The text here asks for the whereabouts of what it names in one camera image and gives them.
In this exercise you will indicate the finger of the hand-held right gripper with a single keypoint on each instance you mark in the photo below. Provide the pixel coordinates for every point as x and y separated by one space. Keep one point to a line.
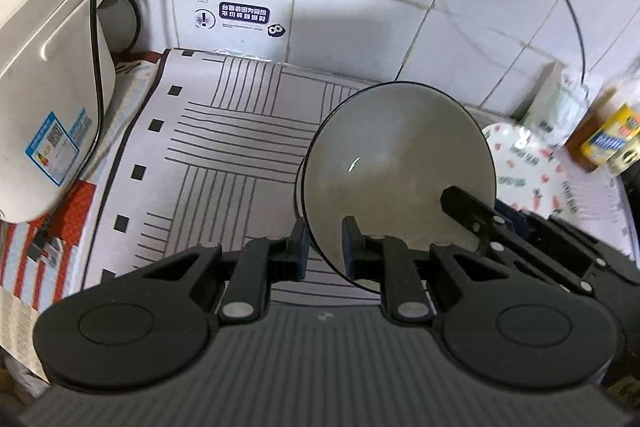
550 237
465 207

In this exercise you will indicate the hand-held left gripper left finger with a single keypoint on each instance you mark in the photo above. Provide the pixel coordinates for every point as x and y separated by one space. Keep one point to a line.
299 252

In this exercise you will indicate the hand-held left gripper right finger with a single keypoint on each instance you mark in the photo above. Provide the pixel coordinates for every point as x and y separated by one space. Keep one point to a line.
350 252

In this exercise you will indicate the white heart print plate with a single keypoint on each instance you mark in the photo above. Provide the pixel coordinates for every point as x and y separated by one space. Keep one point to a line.
530 167

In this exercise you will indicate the white bowl black rim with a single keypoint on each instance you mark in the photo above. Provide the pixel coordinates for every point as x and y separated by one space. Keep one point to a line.
301 197
400 167

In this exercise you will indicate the yellow label brown liquid bottle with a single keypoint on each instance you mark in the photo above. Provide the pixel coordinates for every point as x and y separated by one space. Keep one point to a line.
607 137

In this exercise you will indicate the white plastic packet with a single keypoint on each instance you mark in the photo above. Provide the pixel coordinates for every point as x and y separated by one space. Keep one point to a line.
555 107

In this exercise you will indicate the striped grey table mat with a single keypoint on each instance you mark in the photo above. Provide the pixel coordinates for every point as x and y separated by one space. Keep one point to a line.
225 132

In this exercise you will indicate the red white printed cloth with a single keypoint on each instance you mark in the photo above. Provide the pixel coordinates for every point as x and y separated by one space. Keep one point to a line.
30 287

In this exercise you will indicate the white rice cooker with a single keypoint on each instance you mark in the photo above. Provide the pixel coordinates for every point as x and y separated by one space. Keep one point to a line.
45 107

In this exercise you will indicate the wall sticker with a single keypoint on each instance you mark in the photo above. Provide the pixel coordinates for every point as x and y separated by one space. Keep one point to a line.
240 17

